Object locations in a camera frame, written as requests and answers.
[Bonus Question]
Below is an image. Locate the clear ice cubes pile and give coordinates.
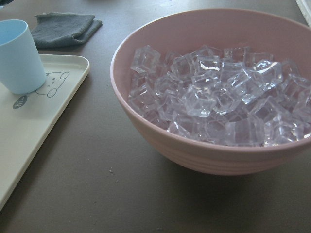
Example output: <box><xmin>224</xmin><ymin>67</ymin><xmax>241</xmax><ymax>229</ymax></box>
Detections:
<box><xmin>128</xmin><ymin>45</ymin><xmax>311</xmax><ymax>147</ymax></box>

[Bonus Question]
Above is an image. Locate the light blue cup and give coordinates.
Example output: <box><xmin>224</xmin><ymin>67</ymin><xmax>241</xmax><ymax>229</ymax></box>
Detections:
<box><xmin>0</xmin><ymin>19</ymin><xmax>46</xmax><ymax>94</ymax></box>

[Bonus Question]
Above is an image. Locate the pink bowl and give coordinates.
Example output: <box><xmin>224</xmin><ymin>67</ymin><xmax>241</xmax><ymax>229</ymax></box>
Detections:
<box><xmin>110</xmin><ymin>9</ymin><xmax>311</xmax><ymax>175</ymax></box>

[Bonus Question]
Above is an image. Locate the grey folded cloth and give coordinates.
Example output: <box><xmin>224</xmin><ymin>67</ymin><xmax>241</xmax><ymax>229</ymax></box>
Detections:
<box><xmin>31</xmin><ymin>12</ymin><xmax>103</xmax><ymax>49</ymax></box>

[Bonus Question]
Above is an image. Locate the cream serving tray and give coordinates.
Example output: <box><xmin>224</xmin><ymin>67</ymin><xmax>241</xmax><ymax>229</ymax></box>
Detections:
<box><xmin>0</xmin><ymin>54</ymin><xmax>90</xmax><ymax>207</ymax></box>

